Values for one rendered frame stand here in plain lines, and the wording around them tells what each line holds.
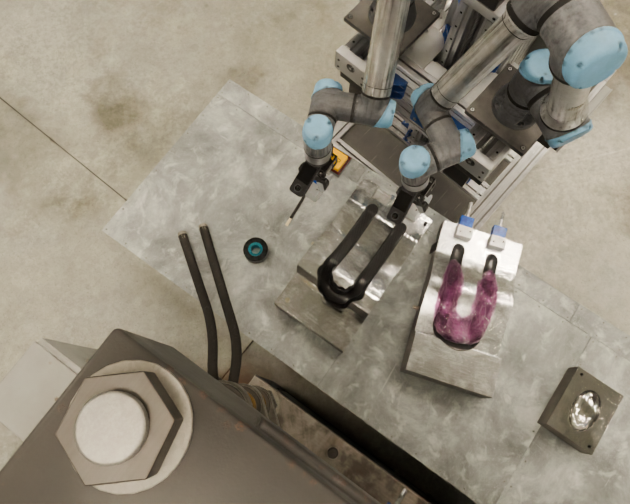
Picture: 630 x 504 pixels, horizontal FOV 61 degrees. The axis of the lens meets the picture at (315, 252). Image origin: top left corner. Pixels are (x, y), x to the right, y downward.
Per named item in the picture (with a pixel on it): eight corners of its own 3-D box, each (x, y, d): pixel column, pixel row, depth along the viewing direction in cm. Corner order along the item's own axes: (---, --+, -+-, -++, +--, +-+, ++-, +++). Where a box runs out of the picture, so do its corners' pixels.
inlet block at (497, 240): (493, 212, 177) (498, 207, 172) (508, 217, 177) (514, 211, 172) (484, 249, 174) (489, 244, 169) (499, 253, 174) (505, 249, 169)
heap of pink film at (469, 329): (445, 256, 170) (451, 249, 163) (500, 273, 169) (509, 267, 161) (424, 334, 164) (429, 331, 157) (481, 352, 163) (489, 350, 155)
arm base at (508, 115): (511, 76, 167) (523, 57, 157) (551, 105, 164) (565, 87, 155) (481, 109, 164) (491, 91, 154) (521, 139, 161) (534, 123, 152)
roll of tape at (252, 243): (243, 262, 176) (241, 260, 173) (246, 239, 178) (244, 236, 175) (267, 264, 176) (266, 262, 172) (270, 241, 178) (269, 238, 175)
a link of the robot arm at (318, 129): (336, 112, 134) (330, 143, 132) (335, 133, 145) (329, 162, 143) (305, 107, 135) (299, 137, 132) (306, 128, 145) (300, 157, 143)
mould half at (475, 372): (440, 225, 179) (448, 214, 169) (516, 248, 177) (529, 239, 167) (399, 371, 167) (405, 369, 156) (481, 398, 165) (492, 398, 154)
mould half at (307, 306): (362, 186, 183) (365, 170, 170) (427, 228, 179) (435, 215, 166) (275, 305, 172) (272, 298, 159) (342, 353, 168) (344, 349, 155)
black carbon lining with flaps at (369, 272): (369, 203, 174) (372, 192, 165) (410, 230, 172) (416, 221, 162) (306, 289, 167) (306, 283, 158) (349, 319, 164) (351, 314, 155)
